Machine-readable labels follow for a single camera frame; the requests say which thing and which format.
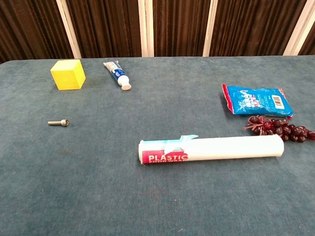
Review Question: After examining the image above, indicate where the blue white toothpaste tube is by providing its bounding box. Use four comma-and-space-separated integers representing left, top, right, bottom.
103, 60, 132, 91

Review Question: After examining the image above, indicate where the dark red grape bunch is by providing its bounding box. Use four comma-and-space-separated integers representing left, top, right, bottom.
243, 115, 315, 143

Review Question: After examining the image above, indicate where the brown pleated curtain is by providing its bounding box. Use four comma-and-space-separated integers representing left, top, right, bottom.
0, 0, 315, 64

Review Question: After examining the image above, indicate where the blue snack bag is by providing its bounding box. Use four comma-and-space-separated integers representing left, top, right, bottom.
221, 84, 294, 120

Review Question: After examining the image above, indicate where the white vertical frame post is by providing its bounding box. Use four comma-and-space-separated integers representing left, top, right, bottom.
283, 0, 315, 56
56, 0, 82, 59
202, 0, 219, 58
137, 0, 155, 58

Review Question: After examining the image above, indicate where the yellow cube block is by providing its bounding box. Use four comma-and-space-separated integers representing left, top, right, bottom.
50, 59, 87, 91

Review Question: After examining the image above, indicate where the silver metal bolt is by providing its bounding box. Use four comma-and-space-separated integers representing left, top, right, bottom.
47, 118, 70, 127

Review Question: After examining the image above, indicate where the plastic food wrap roll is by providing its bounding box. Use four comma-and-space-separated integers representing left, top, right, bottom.
138, 134, 285, 165

